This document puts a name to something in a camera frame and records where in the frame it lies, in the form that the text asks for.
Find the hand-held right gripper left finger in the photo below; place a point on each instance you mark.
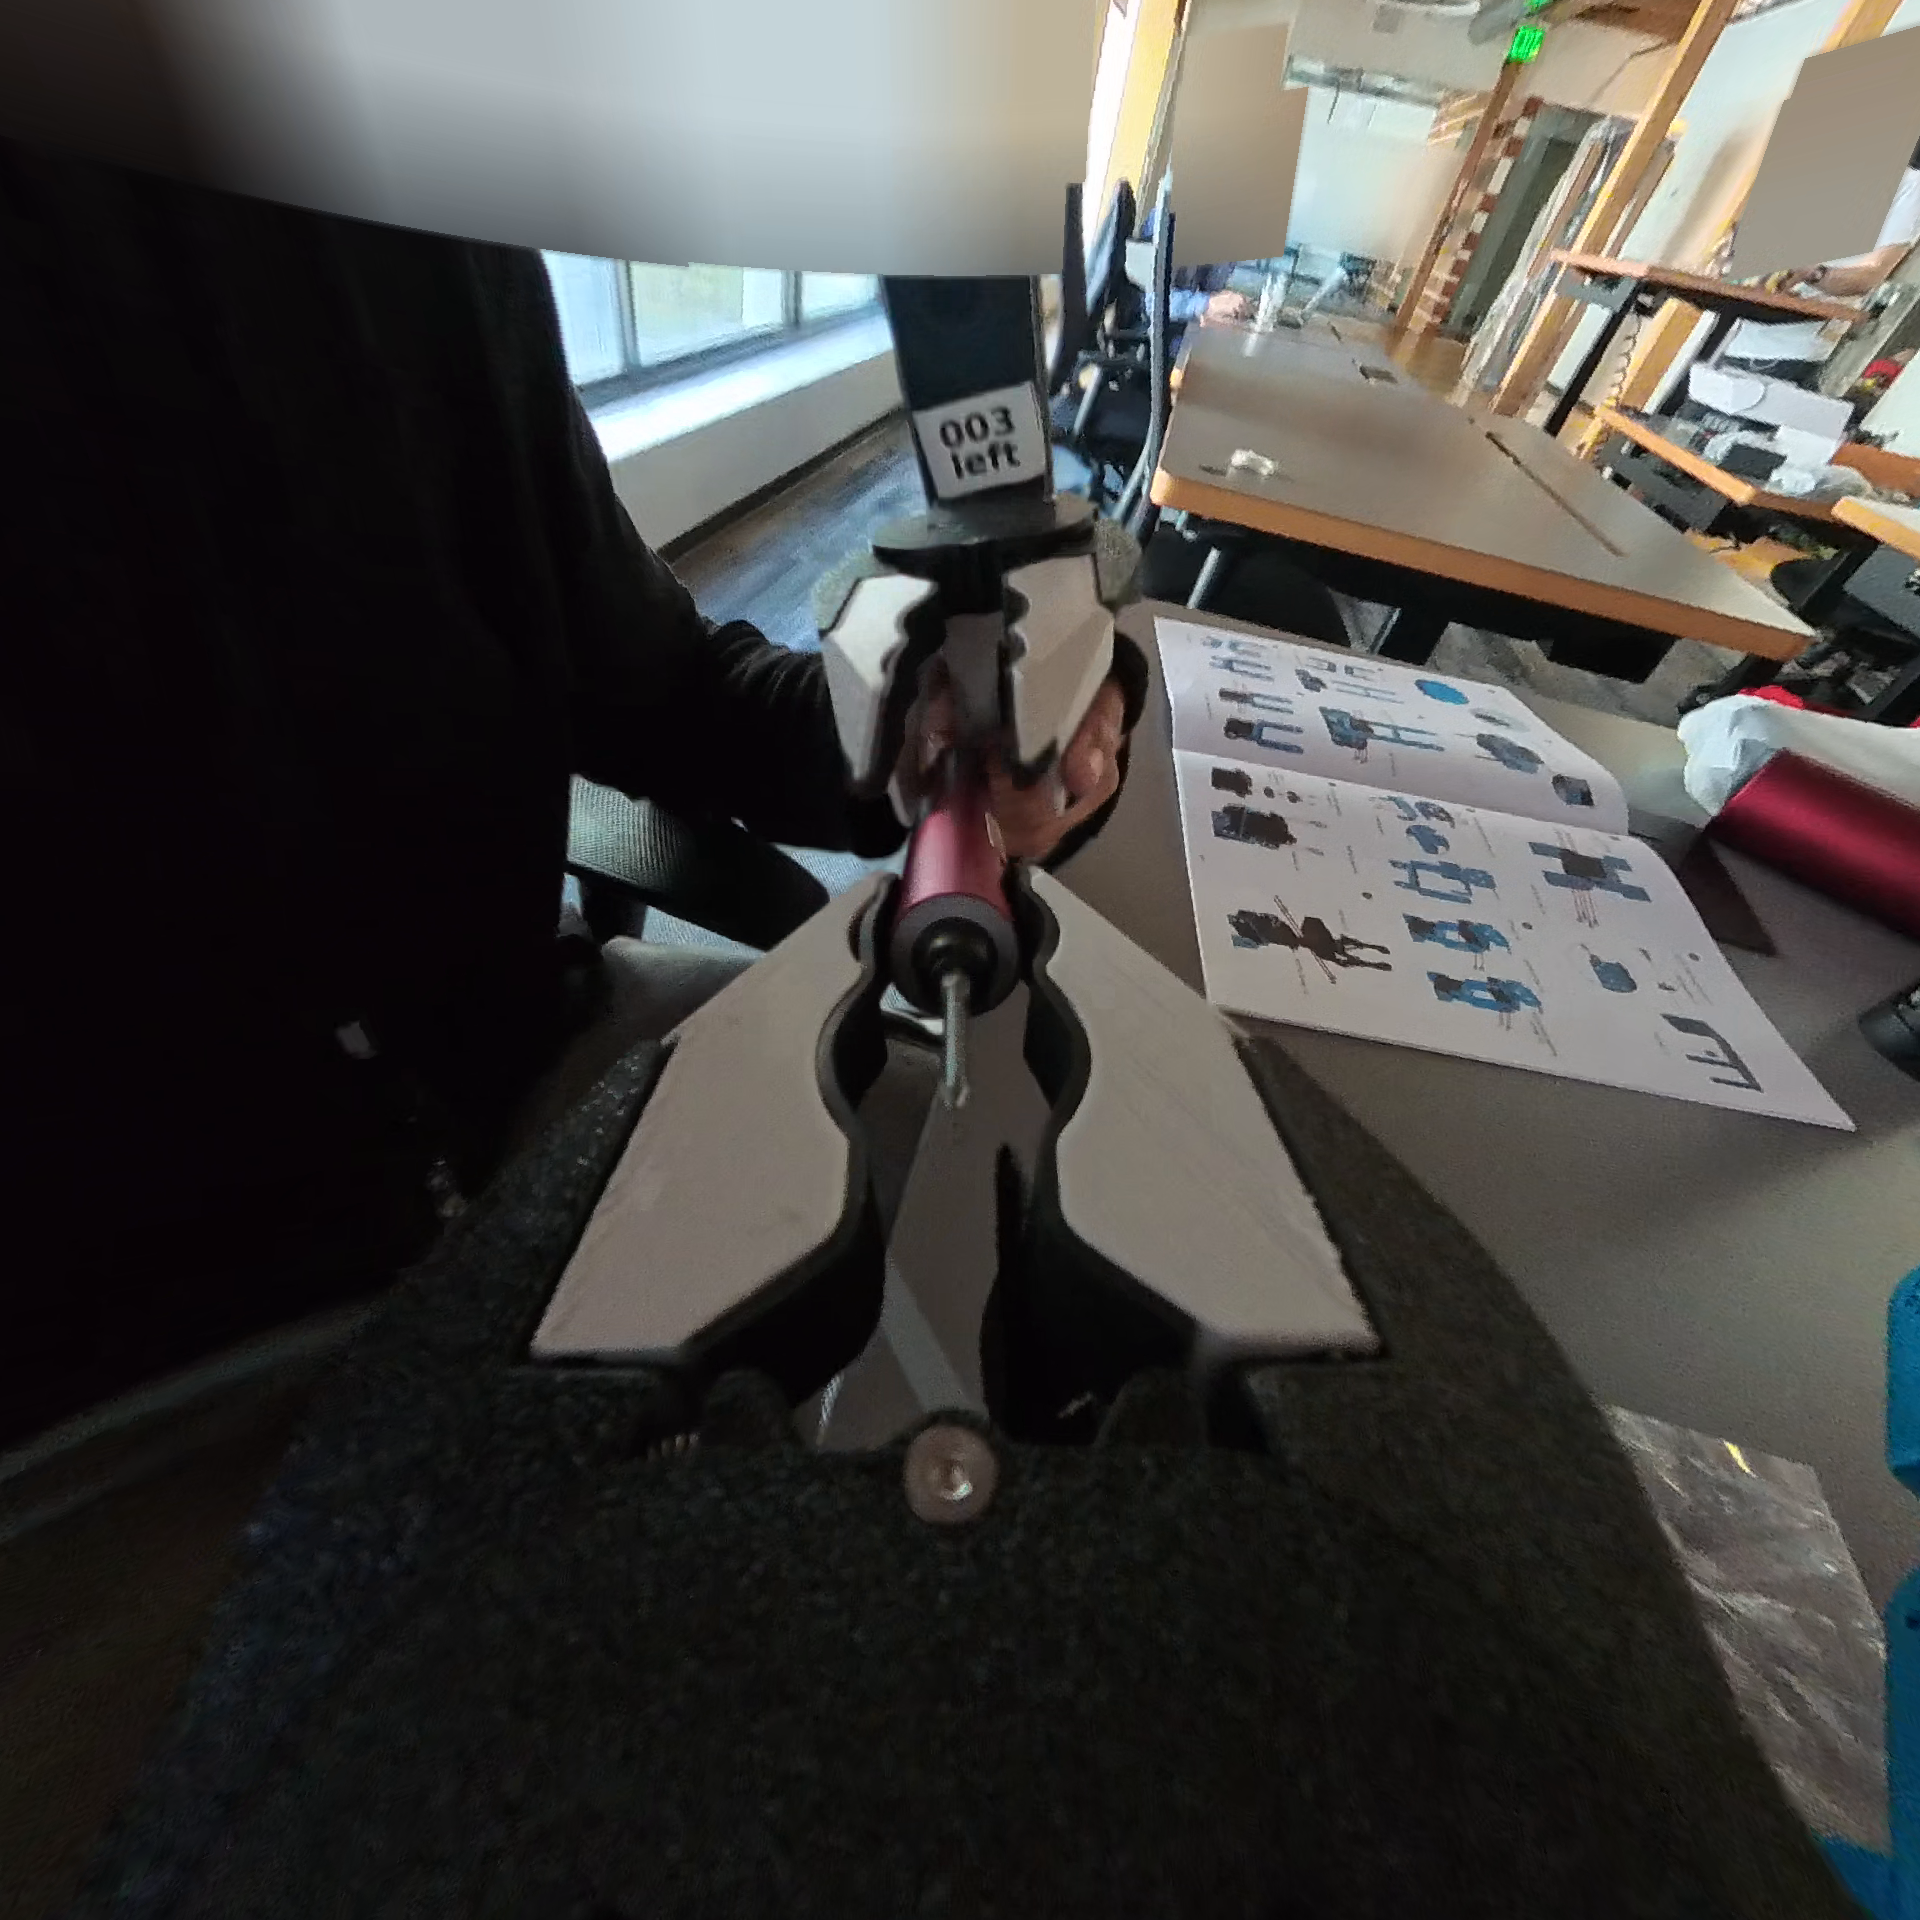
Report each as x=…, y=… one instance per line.
x=691, y=1198

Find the red metal cylinder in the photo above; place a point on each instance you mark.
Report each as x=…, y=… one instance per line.
x=1831, y=832

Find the red electric screwdriver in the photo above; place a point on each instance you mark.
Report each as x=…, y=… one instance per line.
x=946, y=870

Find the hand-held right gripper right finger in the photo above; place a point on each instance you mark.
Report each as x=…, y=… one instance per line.
x=1201, y=1186

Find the blue toy robot arm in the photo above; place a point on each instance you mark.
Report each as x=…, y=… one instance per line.
x=1906, y=1396

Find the grey office chair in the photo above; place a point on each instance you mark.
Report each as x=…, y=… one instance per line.
x=674, y=870

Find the person's left forearm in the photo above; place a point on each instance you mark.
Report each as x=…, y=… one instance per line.
x=721, y=719

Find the clear plastic bag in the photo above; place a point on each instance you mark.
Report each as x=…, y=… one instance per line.
x=1756, y=1575

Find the person's black-clad torso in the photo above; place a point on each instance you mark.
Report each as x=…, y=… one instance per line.
x=303, y=747

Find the white cloth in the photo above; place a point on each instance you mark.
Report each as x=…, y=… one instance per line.
x=1772, y=735

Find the person's left hand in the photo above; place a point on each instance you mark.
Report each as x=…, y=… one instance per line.
x=1080, y=780

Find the printed instruction sheet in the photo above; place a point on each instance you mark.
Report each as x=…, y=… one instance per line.
x=1500, y=930

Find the black office chair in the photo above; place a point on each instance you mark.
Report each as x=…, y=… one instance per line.
x=1112, y=269

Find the desk with orange edge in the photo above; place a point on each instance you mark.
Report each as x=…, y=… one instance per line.
x=1349, y=451

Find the wooden standing desk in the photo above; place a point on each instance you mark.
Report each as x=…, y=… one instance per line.
x=1695, y=279

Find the grey work desk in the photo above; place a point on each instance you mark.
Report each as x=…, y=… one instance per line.
x=1576, y=1229

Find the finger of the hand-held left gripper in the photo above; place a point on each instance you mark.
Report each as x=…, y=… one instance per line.
x=866, y=674
x=1069, y=645

